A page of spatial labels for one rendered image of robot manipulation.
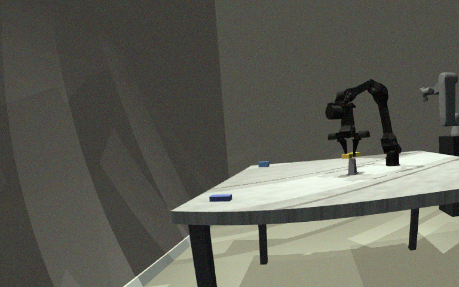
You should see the yellow bar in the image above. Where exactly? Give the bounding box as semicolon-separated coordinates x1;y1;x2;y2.
341;152;361;158

